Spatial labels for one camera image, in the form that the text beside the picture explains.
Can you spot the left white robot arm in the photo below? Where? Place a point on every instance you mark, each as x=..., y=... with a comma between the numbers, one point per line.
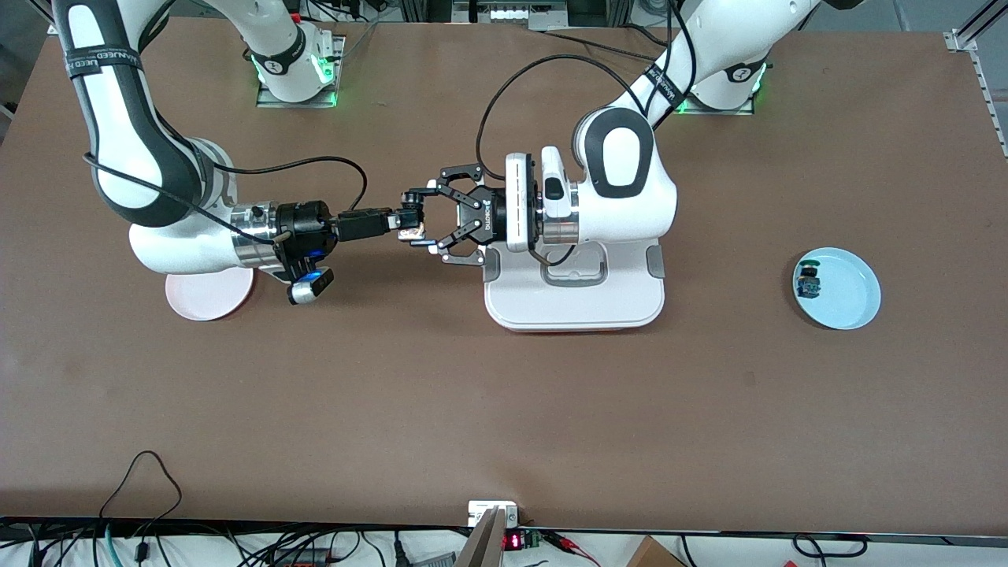
x=622, y=157

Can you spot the brown cardboard box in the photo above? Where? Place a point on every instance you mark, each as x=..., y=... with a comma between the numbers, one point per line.
x=654, y=554

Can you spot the round pink plate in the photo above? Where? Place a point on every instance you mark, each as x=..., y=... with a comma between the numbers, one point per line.
x=209, y=301

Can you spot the black table edge rail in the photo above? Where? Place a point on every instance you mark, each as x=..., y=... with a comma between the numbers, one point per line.
x=236, y=525

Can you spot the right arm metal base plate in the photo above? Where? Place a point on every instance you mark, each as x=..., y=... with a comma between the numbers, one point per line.
x=272, y=101

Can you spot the blue switch green button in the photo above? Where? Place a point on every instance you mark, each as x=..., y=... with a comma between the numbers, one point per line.
x=808, y=282

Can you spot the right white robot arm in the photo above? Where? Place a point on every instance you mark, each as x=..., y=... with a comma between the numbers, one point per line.
x=118, y=118

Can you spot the red digit display module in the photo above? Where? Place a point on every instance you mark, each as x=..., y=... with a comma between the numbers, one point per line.
x=516, y=541

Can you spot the grey slanted board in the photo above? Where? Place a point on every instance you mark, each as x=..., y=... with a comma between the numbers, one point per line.
x=482, y=543

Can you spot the white power strip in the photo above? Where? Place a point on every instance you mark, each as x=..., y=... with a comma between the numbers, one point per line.
x=508, y=14

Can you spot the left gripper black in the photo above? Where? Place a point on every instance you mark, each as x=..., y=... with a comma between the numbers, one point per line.
x=486, y=218

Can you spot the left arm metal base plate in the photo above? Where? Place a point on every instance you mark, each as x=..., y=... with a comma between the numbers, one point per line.
x=709, y=112

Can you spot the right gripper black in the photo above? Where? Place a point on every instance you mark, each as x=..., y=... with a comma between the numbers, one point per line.
x=305, y=225

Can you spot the red clip lead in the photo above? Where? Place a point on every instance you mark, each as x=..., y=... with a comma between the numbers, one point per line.
x=571, y=546

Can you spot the round light blue plate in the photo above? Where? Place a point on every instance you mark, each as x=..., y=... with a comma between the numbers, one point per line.
x=849, y=291

